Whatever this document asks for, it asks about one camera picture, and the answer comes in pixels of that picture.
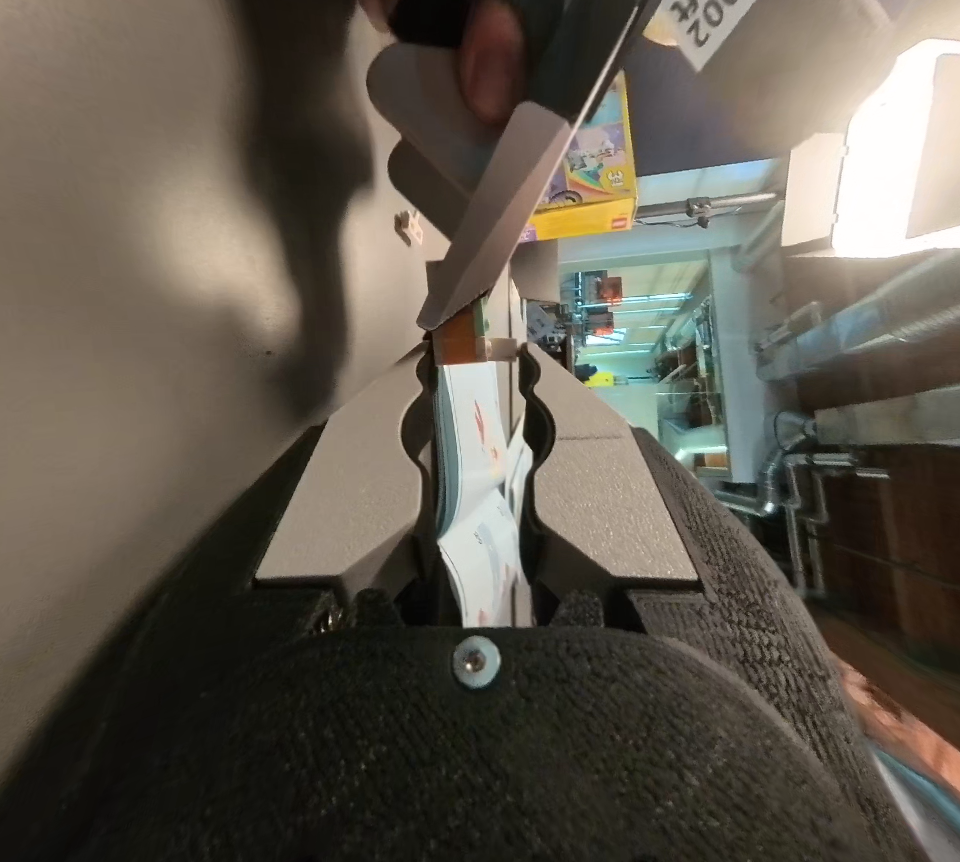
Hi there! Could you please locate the yellow lego box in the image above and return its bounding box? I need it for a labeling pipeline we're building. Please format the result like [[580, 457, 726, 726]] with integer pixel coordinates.
[[523, 71, 640, 242]]

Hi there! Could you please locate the open light blue instruction booklet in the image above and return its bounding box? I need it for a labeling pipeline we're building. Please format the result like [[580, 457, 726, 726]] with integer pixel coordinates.
[[431, 360, 538, 628]]

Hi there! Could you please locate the large silver ventilation duct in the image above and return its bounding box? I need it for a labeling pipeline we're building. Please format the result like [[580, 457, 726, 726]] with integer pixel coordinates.
[[756, 266, 960, 387]]

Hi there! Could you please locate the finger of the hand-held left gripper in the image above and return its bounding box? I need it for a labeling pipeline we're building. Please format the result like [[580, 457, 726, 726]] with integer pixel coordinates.
[[414, 101, 580, 332]]

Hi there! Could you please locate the silver pipe run with funnel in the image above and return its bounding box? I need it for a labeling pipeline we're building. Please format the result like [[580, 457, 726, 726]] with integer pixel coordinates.
[[753, 408, 894, 597]]

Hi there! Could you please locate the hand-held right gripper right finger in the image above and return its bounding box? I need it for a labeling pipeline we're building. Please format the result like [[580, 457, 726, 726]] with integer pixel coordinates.
[[516, 343, 704, 597]]

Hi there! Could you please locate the small brown green lego assembly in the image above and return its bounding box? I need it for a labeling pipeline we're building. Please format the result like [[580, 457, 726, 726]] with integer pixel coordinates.
[[431, 298, 519, 362]]

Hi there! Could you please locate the black metal stand pole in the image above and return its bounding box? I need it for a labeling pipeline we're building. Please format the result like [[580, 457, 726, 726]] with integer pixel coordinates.
[[636, 191, 780, 229]]

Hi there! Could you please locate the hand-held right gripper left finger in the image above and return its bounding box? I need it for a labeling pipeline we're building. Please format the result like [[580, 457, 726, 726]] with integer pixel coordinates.
[[253, 339, 440, 597]]

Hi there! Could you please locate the person's left hand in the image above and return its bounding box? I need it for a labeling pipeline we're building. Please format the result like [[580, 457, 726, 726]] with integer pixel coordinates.
[[356, 0, 579, 128]]

